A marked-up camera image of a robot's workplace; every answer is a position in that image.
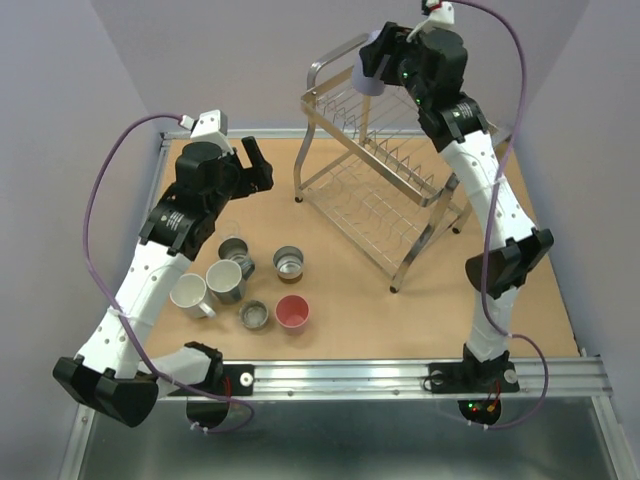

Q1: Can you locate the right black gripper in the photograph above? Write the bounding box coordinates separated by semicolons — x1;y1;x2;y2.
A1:
358;22;431;109

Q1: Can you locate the purple plastic cup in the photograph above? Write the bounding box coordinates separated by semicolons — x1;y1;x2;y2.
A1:
351;55;388;97

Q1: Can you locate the clear glass cup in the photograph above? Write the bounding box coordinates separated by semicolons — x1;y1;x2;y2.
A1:
218;220;241;240

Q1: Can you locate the metal wire dish rack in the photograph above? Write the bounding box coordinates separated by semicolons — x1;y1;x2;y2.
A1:
293;34;471;293

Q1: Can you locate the steel-lined brown white cup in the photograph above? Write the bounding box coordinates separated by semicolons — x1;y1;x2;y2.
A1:
272;245;304;283

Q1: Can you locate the grey ceramic mug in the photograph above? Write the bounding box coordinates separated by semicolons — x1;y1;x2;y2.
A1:
205;259;247;305

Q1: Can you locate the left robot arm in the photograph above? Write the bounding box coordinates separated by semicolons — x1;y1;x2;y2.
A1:
52;136;274;427

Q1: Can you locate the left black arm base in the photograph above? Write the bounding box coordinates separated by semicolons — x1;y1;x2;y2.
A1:
174;361;255;397

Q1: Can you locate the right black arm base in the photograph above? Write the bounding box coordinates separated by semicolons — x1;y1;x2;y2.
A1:
427;361;520;394

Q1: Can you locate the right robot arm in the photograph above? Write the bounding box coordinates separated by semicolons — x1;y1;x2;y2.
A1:
359;22;554;390

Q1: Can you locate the white ceramic mug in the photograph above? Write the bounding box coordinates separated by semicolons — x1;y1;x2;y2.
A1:
170;273;216;319

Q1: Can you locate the small grey metal cup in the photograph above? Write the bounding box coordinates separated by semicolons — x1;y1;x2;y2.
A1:
239;300;269;331

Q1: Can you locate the red plastic cup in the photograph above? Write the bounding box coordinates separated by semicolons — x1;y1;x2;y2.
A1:
275;294;310;335

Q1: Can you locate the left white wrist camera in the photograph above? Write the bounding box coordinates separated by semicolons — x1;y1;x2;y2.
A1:
178;110;235;153

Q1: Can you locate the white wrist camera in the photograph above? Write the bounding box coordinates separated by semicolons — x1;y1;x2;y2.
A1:
407;0;455;42
178;110;235;153

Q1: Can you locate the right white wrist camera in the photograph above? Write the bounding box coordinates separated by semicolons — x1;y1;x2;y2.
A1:
407;0;455;42

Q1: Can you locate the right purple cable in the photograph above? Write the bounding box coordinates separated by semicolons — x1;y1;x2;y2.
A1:
452;0;549;432

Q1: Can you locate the purple cable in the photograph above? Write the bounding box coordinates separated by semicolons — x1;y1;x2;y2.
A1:
452;0;549;432
82;114;254;435

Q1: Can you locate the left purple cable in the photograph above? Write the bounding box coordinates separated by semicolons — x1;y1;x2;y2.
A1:
82;114;254;435

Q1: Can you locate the aluminium front rail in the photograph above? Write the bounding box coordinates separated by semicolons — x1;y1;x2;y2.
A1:
225;357;613;402

